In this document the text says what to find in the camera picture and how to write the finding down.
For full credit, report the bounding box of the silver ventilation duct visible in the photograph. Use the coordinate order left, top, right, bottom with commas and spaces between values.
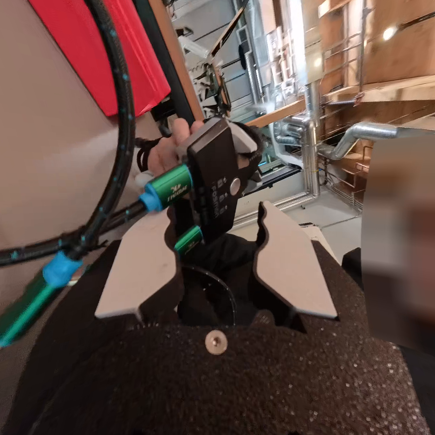
271, 80, 398, 205

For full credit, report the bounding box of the person's right hand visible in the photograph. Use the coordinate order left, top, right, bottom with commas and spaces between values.
148, 118, 207, 178

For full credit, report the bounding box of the grey desk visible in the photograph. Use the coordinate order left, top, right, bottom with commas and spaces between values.
0, 0, 177, 317

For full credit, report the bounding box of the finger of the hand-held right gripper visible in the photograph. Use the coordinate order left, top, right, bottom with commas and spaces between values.
229, 122, 268, 169
241, 167, 263, 196

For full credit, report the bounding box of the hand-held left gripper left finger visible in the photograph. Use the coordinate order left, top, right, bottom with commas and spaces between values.
94, 207, 185, 324

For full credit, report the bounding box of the black switch box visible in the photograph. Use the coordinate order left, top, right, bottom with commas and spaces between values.
186, 117, 254, 242

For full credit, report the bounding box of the red plastic bin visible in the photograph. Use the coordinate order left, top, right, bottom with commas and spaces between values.
28, 0, 171, 118

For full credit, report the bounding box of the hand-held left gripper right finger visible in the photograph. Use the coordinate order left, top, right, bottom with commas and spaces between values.
252, 200, 339, 320

